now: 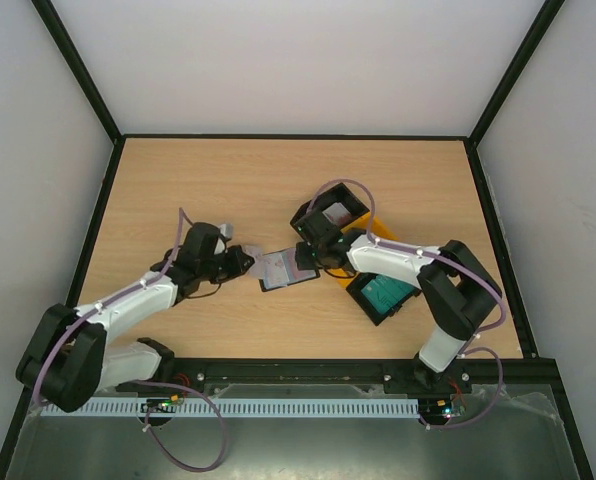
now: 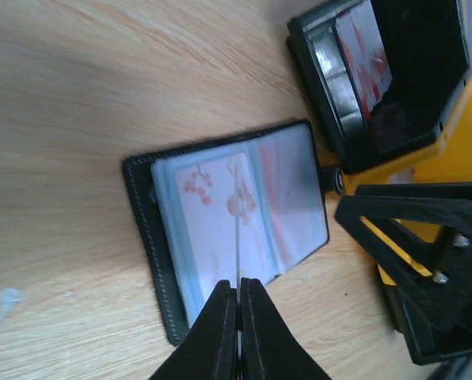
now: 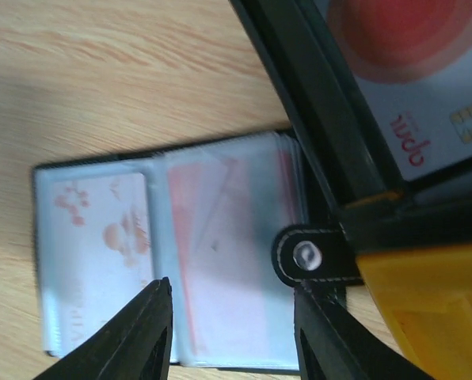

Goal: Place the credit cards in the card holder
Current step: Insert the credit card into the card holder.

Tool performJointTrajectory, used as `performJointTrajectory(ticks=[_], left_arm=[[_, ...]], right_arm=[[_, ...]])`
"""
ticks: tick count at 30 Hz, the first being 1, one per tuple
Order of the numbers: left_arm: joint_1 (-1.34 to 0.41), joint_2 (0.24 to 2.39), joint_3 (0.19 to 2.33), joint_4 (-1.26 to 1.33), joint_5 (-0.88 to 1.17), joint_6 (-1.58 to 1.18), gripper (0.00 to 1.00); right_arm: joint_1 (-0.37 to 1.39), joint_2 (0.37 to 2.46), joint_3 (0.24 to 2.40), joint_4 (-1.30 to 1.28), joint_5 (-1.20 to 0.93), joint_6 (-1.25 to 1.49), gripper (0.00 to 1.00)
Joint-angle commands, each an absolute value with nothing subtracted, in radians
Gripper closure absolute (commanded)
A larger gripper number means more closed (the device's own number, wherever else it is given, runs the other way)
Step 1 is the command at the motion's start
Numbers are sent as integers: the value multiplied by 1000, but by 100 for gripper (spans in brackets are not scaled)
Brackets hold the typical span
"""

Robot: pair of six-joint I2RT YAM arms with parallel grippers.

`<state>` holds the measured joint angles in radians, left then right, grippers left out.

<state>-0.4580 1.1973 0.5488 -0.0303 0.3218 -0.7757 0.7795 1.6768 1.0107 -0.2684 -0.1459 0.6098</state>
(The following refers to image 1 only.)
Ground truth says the black tray left compartment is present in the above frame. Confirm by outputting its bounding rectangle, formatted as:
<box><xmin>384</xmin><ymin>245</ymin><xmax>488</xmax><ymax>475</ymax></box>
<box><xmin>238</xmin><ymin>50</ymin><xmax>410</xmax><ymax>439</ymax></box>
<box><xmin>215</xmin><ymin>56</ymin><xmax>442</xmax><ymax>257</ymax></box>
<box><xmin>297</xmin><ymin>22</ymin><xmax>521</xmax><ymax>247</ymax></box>
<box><xmin>290</xmin><ymin>182</ymin><xmax>369</xmax><ymax>242</ymax></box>

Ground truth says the black frame post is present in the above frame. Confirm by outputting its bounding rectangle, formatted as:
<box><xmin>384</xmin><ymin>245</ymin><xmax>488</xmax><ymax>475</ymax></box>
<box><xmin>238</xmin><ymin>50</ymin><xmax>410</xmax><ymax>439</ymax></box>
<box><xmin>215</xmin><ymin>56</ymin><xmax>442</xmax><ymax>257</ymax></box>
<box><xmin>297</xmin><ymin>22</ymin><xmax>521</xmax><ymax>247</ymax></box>
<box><xmin>465</xmin><ymin>0</ymin><xmax>565</xmax><ymax>149</ymax></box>
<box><xmin>31</xmin><ymin>0</ymin><xmax>122</xmax><ymax>143</ymax></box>

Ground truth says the yellow tray middle compartment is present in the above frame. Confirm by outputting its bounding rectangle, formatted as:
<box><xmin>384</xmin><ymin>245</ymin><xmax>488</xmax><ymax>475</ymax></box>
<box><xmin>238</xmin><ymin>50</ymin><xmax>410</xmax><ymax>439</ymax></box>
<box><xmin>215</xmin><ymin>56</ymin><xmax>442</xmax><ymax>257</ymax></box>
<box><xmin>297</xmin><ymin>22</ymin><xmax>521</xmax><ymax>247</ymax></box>
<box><xmin>332</xmin><ymin>213</ymin><xmax>398</xmax><ymax>290</ymax></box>

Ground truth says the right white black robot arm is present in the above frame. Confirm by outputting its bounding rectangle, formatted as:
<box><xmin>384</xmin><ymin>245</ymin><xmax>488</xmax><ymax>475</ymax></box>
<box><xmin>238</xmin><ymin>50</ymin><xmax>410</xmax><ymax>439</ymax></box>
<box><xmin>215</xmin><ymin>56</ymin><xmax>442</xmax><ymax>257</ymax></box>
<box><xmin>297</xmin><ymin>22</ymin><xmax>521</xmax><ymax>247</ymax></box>
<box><xmin>290</xmin><ymin>207</ymin><xmax>507</xmax><ymax>392</ymax></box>

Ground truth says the black frame post left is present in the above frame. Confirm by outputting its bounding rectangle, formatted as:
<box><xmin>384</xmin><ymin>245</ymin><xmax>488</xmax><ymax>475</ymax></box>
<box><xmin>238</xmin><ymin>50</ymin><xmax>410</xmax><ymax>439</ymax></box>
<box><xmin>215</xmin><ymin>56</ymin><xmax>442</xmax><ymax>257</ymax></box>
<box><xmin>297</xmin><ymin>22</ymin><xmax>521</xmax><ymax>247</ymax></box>
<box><xmin>31</xmin><ymin>0</ymin><xmax>122</xmax><ymax>143</ymax></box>

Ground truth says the left controller board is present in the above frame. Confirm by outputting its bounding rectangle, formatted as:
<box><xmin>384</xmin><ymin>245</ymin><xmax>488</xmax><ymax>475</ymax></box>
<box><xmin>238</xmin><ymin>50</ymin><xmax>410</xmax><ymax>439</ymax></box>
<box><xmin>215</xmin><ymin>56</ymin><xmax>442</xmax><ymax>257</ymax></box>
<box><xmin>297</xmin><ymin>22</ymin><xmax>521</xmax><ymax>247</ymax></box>
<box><xmin>137</xmin><ymin>394</ymin><xmax>185</xmax><ymax>427</ymax></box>

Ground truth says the teal card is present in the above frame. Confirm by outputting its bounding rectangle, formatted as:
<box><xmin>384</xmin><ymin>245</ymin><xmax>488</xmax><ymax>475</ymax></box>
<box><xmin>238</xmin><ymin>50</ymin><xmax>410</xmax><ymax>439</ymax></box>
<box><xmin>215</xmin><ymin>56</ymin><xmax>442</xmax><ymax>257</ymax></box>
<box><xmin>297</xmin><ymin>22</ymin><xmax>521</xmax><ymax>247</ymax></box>
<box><xmin>361</xmin><ymin>275</ymin><xmax>417</xmax><ymax>315</ymax></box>

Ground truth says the black tray right compartment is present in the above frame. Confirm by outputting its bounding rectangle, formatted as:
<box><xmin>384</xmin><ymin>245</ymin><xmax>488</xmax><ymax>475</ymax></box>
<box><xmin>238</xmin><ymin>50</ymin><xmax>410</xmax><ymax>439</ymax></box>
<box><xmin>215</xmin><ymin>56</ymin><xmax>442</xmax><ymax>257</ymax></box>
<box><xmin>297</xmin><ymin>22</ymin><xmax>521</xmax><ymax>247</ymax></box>
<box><xmin>346</xmin><ymin>273</ymin><xmax>421</xmax><ymax>326</ymax></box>

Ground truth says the black frame post right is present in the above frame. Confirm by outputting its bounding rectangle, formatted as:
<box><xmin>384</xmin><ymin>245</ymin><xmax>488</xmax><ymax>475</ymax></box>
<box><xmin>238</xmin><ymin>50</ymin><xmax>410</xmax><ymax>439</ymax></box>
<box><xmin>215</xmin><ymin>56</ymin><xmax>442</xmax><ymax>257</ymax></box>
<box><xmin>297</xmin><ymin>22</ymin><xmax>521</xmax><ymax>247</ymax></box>
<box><xmin>465</xmin><ymin>0</ymin><xmax>565</xmax><ymax>149</ymax></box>

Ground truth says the controller board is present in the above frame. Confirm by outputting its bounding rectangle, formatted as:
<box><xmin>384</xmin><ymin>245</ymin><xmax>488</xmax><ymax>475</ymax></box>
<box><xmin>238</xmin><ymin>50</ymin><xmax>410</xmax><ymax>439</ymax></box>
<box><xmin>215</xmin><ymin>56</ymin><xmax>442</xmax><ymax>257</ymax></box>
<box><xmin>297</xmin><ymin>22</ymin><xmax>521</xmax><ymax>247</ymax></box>
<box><xmin>418</xmin><ymin>393</ymin><xmax>467</xmax><ymax>426</ymax></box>
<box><xmin>137</xmin><ymin>394</ymin><xmax>185</xmax><ymax>427</ymax></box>

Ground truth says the red patterned white card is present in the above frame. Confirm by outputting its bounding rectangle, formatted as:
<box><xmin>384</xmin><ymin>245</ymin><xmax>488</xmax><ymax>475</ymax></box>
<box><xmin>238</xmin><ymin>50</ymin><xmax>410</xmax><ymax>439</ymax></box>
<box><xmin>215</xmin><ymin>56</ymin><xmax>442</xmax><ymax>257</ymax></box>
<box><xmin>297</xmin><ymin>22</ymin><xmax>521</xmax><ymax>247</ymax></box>
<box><xmin>243</xmin><ymin>245</ymin><xmax>280</xmax><ymax>280</ymax></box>

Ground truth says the light blue slotted cable duct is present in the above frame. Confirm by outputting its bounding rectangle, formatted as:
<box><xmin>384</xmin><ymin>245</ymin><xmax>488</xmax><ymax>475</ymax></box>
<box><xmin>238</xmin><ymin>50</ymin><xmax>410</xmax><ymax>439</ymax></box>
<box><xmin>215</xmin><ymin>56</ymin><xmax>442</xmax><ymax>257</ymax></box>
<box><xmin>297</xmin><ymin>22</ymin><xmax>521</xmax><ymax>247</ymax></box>
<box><xmin>69</xmin><ymin>397</ymin><xmax>419</xmax><ymax>419</ymax></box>

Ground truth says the black card holder wallet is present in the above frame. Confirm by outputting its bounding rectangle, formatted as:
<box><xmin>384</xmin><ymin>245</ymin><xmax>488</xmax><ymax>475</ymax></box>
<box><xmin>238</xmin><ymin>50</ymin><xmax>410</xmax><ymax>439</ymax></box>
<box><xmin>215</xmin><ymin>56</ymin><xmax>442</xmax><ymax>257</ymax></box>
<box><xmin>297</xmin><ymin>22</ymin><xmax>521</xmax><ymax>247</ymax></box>
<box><xmin>259</xmin><ymin>247</ymin><xmax>320</xmax><ymax>292</ymax></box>

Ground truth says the black tray compartment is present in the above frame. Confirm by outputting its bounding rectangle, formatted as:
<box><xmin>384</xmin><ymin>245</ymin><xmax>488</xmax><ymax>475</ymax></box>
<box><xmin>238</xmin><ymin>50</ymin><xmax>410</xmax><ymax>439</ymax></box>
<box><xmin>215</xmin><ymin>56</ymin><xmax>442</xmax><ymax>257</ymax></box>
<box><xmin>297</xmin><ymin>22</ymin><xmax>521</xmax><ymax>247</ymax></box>
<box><xmin>346</xmin><ymin>273</ymin><xmax>421</xmax><ymax>326</ymax></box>
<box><xmin>290</xmin><ymin>182</ymin><xmax>369</xmax><ymax>242</ymax></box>

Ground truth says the right controller board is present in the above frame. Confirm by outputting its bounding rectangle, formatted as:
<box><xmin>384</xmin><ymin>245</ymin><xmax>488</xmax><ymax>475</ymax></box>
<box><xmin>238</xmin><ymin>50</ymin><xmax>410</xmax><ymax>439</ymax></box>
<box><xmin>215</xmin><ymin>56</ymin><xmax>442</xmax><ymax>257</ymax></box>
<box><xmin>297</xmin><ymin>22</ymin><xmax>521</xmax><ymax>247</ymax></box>
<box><xmin>418</xmin><ymin>393</ymin><xmax>467</xmax><ymax>426</ymax></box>

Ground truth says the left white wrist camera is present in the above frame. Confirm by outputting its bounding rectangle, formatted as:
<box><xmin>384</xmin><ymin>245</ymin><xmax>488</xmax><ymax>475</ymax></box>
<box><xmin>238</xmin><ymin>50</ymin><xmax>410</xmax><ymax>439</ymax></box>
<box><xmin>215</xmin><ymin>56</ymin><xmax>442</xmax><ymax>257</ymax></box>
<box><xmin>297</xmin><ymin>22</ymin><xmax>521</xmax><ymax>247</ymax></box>
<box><xmin>214</xmin><ymin>223</ymin><xmax>234</xmax><ymax>254</ymax></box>

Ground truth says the red striped card in tray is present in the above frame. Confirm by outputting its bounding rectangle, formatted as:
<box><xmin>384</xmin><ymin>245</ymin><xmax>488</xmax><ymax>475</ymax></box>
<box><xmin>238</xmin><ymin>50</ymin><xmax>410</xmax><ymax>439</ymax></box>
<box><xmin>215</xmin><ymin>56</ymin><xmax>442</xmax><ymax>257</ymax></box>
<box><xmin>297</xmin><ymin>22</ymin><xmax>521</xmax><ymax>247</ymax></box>
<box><xmin>322</xmin><ymin>202</ymin><xmax>353</xmax><ymax>227</ymax></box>

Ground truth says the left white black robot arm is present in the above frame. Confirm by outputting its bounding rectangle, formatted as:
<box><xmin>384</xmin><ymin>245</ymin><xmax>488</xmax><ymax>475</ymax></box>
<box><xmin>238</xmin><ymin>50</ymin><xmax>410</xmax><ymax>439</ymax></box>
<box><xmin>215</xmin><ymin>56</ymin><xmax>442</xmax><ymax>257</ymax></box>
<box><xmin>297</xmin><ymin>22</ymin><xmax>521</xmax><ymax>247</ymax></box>
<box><xmin>15</xmin><ymin>222</ymin><xmax>256</xmax><ymax>412</ymax></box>

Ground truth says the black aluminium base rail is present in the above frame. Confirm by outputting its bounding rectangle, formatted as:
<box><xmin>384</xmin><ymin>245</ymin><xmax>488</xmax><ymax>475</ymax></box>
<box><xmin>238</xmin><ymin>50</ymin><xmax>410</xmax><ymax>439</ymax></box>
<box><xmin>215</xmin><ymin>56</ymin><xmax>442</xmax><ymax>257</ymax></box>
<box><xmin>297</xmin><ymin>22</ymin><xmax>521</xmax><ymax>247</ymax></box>
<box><xmin>112</xmin><ymin>357</ymin><xmax>564</xmax><ymax>399</ymax></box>

